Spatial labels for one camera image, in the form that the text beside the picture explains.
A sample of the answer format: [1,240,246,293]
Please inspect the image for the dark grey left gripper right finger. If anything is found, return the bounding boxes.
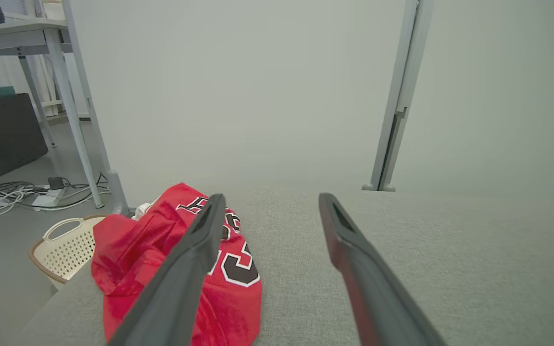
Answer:
[318,193,446,346]

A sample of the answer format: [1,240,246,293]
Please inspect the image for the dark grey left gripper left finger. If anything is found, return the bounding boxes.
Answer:
[109,194,227,346]

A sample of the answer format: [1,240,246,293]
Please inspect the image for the red jersey with white stripes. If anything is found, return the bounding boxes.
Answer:
[90,183,262,346]

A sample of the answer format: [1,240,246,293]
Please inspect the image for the cream perforated laundry basket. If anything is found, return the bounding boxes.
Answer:
[28,215,109,285]

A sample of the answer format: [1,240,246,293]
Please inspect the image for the white power strip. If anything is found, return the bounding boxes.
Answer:
[32,187,66,209]

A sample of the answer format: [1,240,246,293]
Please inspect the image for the black box case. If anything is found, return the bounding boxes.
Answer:
[0,93,50,181]

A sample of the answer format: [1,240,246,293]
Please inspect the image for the grey metal table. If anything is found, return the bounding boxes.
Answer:
[0,18,105,209]

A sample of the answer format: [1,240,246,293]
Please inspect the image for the cables and power strip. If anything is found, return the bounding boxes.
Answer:
[17,173,112,212]

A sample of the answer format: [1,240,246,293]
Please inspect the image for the grey double partition post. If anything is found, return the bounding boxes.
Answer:
[362,0,434,192]

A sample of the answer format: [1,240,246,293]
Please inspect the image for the white cable bundle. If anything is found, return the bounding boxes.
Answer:
[0,174,38,217]

